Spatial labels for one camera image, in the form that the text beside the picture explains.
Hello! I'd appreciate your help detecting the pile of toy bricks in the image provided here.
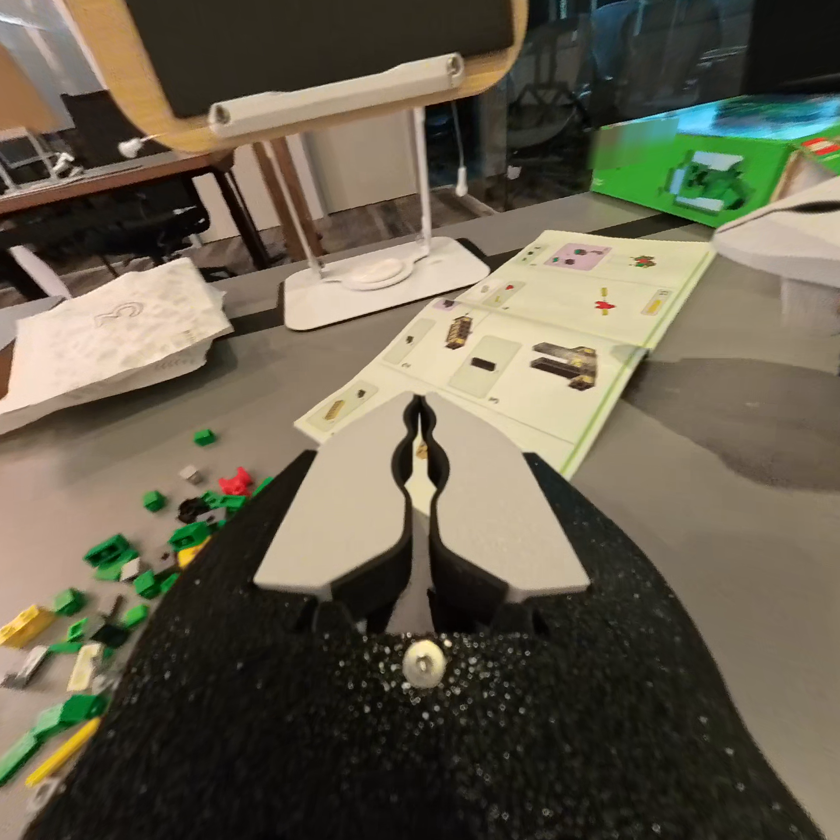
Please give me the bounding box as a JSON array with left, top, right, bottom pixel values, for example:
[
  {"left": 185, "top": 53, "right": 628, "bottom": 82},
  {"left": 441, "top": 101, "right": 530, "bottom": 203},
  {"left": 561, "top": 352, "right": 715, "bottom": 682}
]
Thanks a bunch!
[{"left": 0, "top": 428, "right": 277, "bottom": 788}]

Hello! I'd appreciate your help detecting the black office chair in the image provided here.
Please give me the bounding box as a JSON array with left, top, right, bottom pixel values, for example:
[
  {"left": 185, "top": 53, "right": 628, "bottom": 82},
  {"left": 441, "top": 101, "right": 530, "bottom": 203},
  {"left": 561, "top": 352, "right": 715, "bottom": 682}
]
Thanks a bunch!
[{"left": 59, "top": 88, "right": 211, "bottom": 250}]

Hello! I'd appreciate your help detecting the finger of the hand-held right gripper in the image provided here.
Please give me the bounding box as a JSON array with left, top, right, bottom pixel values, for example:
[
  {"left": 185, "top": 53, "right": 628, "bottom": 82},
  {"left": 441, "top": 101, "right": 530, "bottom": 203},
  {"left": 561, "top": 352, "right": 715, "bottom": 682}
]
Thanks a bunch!
[
  {"left": 768, "top": 176, "right": 840, "bottom": 210},
  {"left": 712, "top": 206, "right": 840, "bottom": 345}
]

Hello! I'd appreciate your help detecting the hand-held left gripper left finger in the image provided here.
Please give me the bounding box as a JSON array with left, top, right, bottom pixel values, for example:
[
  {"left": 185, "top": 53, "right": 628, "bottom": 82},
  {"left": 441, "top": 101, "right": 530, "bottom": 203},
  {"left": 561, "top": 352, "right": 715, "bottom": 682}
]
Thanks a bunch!
[{"left": 252, "top": 392, "right": 422, "bottom": 635}]

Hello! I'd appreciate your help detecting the brown wooden table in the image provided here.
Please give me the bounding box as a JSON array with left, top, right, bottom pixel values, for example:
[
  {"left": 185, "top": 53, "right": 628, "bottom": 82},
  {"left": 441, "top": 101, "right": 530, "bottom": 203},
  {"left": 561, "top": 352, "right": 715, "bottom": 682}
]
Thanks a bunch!
[{"left": 0, "top": 147, "right": 270, "bottom": 299}]

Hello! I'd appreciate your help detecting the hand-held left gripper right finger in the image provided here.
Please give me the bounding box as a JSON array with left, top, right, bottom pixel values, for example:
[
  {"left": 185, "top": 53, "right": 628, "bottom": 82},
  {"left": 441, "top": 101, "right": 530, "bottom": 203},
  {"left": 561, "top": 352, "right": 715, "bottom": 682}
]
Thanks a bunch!
[{"left": 423, "top": 392, "right": 592, "bottom": 632}]

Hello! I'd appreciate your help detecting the wood-framed screen on white stand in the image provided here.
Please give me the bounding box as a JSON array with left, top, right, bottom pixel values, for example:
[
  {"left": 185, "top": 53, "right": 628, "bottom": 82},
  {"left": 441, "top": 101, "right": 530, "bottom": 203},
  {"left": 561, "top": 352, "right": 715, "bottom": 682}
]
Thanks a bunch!
[{"left": 62, "top": 0, "right": 529, "bottom": 331}]

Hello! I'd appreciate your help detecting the toy brick instruction booklet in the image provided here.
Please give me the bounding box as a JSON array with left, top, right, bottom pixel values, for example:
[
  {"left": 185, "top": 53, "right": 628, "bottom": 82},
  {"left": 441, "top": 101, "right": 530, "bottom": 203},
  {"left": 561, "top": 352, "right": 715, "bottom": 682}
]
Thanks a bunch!
[{"left": 293, "top": 230, "right": 718, "bottom": 480}]

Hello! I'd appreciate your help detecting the white paper bag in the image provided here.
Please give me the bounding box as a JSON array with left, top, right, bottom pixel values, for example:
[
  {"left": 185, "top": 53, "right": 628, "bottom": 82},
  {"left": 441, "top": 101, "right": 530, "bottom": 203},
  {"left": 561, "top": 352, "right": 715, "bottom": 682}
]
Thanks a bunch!
[{"left": 0, "top": 257, "right": 235, "bottom": 435}]

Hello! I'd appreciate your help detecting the green toy box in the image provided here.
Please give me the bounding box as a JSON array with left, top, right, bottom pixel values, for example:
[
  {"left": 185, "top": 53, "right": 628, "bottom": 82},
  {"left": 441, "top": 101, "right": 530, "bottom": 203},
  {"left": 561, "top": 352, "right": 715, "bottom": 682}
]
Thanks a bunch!
[{"left": 589, "top": 92, "right": 840, "bottom": 229}]

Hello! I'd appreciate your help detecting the white hanging cable plug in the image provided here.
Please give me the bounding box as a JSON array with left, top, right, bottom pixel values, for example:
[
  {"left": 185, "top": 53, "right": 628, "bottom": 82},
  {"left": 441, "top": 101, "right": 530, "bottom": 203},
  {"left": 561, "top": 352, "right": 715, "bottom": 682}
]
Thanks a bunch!
[{"left": 453, "top": 101, "right": 471, "bottom": 196}]

